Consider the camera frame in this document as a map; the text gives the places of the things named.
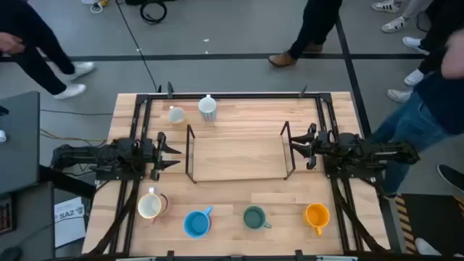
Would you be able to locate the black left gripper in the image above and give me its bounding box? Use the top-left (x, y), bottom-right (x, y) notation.
top-left (139, 131), bottom-right (183, 182)

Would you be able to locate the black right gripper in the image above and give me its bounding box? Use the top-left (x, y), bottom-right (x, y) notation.
top-left (290, 123), bottom-right (332, 170)

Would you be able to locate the white mug red swirl pattern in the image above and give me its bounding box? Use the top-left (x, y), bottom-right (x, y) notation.
top-left (167, 105), bottom-right (187, 127)

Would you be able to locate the white mug yellow dot pattern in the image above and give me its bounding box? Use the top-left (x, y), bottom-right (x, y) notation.
top-left (137, 186), bottom-right (163, 220)

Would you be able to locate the white mug blue pattern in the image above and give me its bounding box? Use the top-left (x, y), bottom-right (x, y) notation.
top-left (197, 94), bottom-right (218, 123)

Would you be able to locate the plain blue mug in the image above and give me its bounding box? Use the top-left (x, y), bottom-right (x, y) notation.
top-left (183, 205), bottom-right (214, 239)

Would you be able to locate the plain orange mug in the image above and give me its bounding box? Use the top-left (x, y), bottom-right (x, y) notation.
top-left (303, 202), bottom-right (331, 237)

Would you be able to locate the faceted green mug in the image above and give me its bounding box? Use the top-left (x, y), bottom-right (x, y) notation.
top-left (242, 204), bottom-right (273, 231)

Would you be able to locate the wooden shelf with black legs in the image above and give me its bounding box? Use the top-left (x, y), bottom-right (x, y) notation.
top-left (184, 120), bottom-right (297, 185)

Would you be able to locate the person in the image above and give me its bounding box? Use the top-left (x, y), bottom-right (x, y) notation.
top-left (0, 0), bottom-right (97, 101)
top-left (402, 0), bottom-right (464, 87)
top-left (369, 30), bottom-right (464, 199)
top-left (268, 0), bottom-right (344, 68)
top-left (370, 0), bottom-right (434, 34)

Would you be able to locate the white printed sheet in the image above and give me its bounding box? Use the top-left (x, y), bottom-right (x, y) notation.
top-left (54, 196), bottom-right (88, 249)

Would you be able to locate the person's black shoe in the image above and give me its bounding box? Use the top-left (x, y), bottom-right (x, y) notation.
top-left (436, 163), bottom-right (464, 194)

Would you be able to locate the black mat with hazard stripes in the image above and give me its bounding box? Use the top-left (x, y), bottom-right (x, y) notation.
top-left (394, 193), bottom-right (464, 254)

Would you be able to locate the person's white shoe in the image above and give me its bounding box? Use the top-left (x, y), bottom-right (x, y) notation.
top-left (414, 237), bottom-right (454, 259)

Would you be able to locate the black aluminium table frame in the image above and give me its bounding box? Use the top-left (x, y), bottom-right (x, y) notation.
top-left (85, 82), bottom-right (391, 261)

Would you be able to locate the yellow floor cable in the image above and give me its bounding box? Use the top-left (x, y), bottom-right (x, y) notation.
top-left (39, 128), bottom-right (109, 144)

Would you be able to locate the black floor cable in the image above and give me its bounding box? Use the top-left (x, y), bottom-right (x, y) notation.
top-left (115, 0), bottom-right (162, 94)

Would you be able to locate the coiled black cable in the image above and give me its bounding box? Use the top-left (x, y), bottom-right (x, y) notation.
top-left (139, 0), bottom-right (168, 25)

